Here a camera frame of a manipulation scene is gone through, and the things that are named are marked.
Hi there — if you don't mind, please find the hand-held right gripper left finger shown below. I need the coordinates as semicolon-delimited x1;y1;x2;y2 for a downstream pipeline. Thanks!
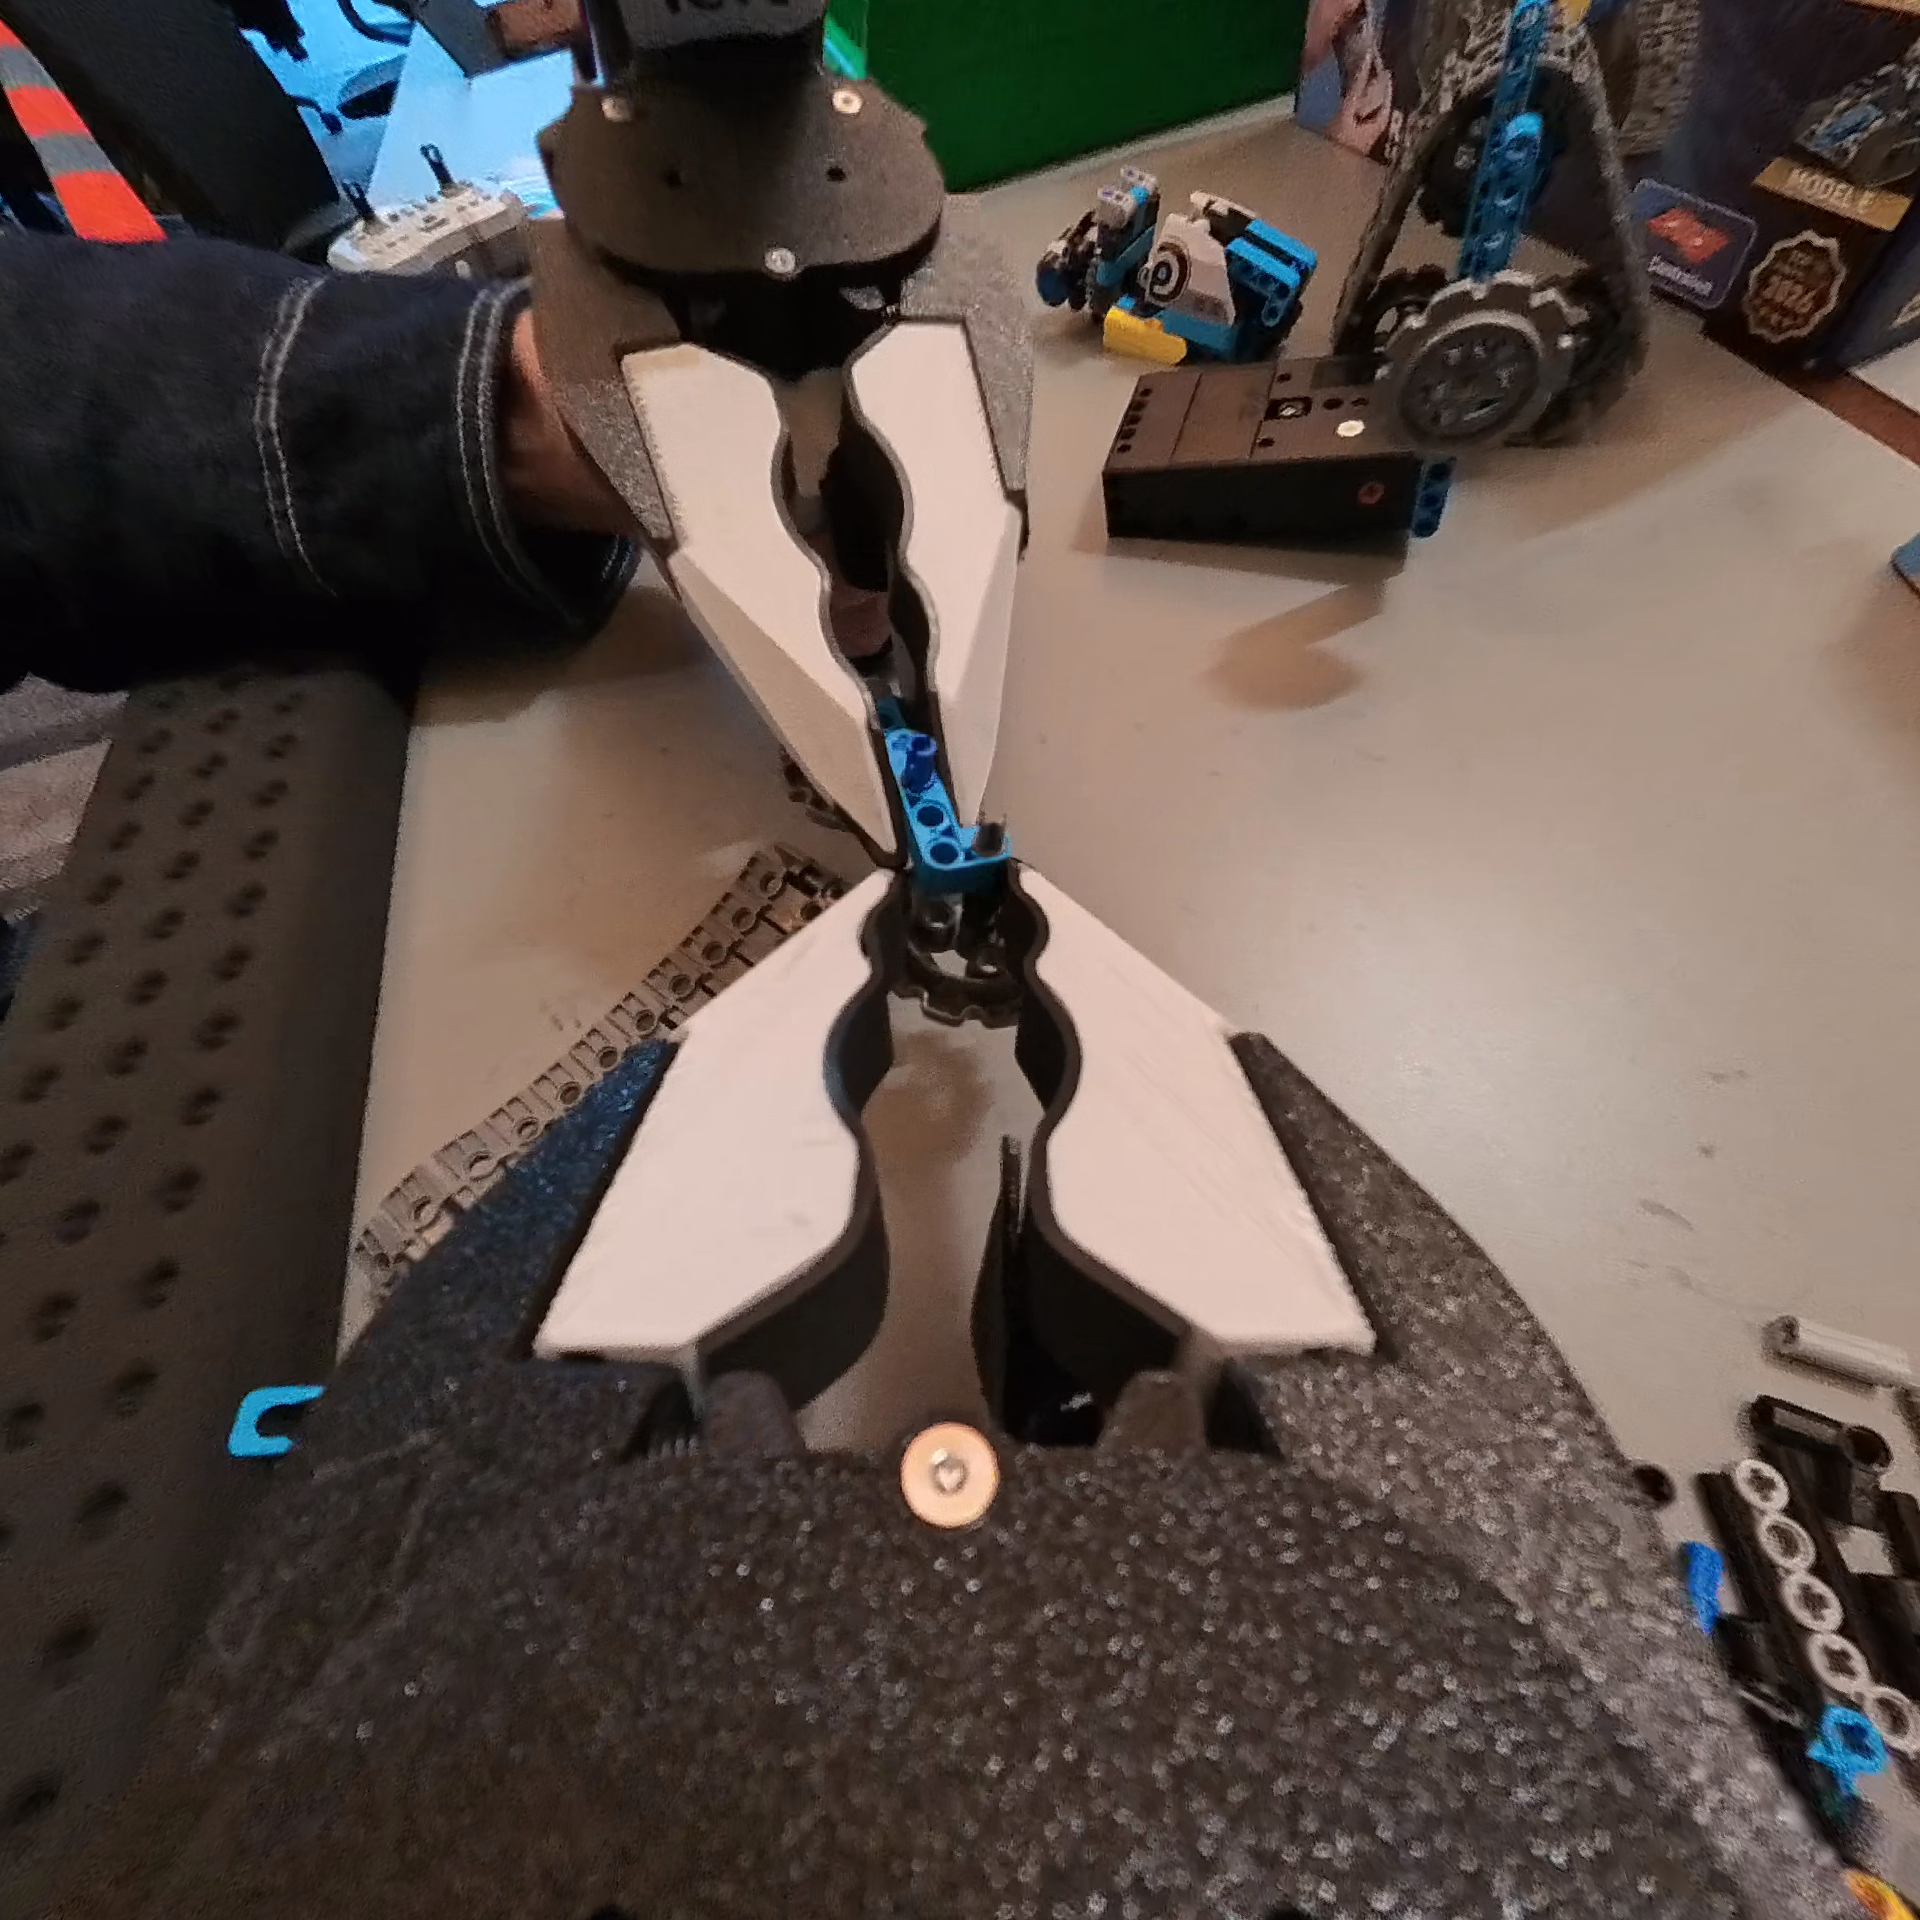
527;866;906;1368

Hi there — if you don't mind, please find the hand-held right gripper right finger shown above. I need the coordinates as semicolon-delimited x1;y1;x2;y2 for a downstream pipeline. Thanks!
1008;863;1383;1376

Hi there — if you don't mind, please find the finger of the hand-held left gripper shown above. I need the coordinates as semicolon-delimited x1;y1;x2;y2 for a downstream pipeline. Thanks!
620;338;912;872
843;315;1034;807

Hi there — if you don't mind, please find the grey toy track belt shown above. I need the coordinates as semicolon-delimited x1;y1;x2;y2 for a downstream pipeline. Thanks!
351;844;847;1292

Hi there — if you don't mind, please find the black motor battery block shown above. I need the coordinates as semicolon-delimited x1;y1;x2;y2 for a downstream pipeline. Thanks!
1101;0;1660;549

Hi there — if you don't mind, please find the black toy sprocket wheel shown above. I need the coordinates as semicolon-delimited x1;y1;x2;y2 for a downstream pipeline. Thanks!
892;885;1044;1028

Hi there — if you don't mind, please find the short blue toy beam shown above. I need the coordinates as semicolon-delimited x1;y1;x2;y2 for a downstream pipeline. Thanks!
877;696;1022;903

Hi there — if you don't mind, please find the person's left forearm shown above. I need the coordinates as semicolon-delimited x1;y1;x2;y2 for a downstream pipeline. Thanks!
0;224;639;699

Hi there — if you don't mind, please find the person's left hand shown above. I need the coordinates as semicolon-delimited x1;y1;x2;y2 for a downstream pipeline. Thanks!
498;315;639;542

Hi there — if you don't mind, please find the grey remote controller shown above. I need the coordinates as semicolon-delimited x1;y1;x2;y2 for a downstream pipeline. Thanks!
327;141;534;278

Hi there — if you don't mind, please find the small blue white toy robot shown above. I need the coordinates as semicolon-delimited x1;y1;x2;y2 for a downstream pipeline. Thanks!
1037;166;1319;365

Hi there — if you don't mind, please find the green storage bin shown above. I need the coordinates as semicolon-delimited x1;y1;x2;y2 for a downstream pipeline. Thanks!
824;0;1309;195

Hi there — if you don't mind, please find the black office chair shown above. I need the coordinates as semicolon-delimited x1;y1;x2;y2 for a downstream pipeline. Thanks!
29;0;324;255

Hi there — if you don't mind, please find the blue brick separator tool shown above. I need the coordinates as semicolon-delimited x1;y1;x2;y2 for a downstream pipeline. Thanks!
228;1382;324;1461

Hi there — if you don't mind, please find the black dimpled pad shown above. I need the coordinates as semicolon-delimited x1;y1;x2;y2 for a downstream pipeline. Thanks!
0;667;413;1920

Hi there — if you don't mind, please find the orange traffic cone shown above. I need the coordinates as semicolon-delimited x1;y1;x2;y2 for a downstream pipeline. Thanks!
0;15;167;244

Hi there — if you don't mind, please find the pile of red black bricks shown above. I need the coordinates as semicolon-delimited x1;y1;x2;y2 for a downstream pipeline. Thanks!
1627;1312;1920;1920

